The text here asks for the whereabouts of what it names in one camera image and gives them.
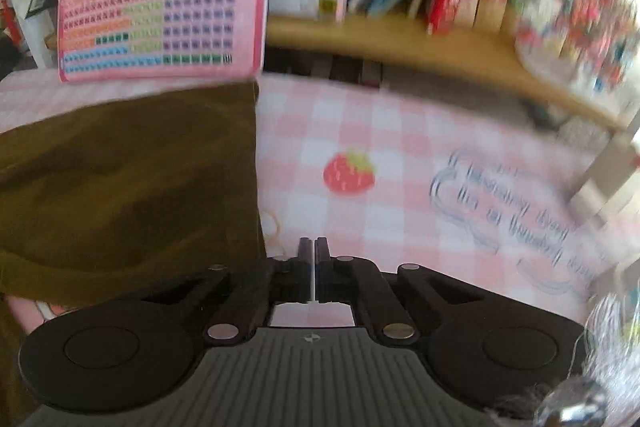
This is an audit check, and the olive green garment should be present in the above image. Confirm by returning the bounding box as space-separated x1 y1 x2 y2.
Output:
0 79 267 427

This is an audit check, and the shiny silver object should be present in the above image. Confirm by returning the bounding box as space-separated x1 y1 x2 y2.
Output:
532 377 608 427

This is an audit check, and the person's fluffy white sleeve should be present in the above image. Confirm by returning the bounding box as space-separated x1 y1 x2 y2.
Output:
575 292 640 427

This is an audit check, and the wooden bookshelf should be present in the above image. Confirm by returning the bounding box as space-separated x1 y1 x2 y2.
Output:
265 0 640 132

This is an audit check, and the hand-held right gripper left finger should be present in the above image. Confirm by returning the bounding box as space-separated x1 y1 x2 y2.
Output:
135 237 313 349

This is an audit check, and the pink checked printed table mat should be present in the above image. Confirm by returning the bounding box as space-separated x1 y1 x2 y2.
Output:
0 67 640 338

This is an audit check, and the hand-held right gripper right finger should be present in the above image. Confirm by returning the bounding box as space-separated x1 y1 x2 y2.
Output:
314 237 482 348

